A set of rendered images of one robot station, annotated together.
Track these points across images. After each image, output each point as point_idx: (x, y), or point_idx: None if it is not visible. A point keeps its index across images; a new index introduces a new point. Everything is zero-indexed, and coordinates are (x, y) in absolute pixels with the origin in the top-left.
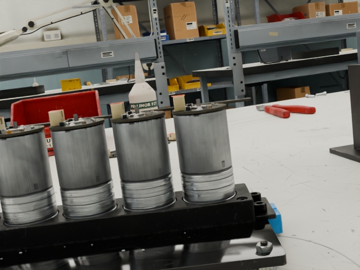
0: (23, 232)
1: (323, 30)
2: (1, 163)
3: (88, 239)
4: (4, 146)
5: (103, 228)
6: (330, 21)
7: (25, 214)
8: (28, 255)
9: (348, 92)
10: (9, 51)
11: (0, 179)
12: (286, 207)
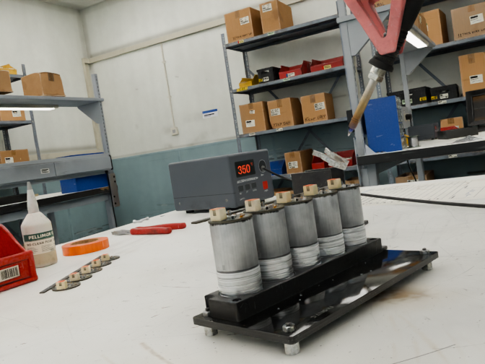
0: (294, 281)
1: (18, 175)
2: (275, 230)
3: (323, 279)
4: (277, 217)
5: (329, 269)
6: (24, 167)
7: (289, 268)
8: (311, 293)
9: (165, 216)
10: None
11: (272, 244)
12: None
